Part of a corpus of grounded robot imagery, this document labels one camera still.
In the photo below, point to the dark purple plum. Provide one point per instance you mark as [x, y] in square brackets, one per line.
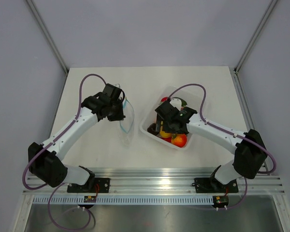
[152, 129]

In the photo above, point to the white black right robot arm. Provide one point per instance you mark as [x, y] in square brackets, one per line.
[247, 147]

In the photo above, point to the left small circuit board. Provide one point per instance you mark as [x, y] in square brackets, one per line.
[90, 199]

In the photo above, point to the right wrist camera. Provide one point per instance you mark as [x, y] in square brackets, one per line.
[177, 103]

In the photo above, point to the yellow orange fruit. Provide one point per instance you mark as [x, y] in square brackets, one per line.
[165, 134]

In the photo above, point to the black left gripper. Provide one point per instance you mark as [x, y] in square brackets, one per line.
[120, 116]

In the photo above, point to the aluminium rail frame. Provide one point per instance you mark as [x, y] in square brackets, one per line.
[147, 167]

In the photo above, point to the white perforated plastic basket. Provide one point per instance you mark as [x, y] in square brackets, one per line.
[193, 105]

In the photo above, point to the orange red tomato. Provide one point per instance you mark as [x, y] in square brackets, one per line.
[179, 140]

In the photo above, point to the clear zip top bag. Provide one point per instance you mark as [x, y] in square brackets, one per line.
[125, 127]

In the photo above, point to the small circuit board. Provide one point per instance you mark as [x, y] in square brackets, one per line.
[220, 201]
[90, 199]

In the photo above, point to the right aluminium corner post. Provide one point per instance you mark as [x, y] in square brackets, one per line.
[256, 34]

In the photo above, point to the right small circuit board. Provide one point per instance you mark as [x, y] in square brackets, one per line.
[220, 201]

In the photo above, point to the aluminium corner post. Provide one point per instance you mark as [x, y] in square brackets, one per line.
[256, 34]
[47, 35]

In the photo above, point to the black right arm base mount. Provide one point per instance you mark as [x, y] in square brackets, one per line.
[208, 185]

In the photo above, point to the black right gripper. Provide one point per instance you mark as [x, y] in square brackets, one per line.
[165, 127]

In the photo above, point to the white slotted cable duct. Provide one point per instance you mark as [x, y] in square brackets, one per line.
[126, 200]

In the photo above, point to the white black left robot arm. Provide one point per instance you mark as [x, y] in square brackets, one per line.
[45, 160]

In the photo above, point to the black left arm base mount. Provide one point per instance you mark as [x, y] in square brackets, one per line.
[100, 185]

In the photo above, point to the left aluminium corner post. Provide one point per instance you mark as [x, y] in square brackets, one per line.
[47, 35]

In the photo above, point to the red chili pepper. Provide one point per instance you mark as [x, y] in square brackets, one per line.
[169, 140]

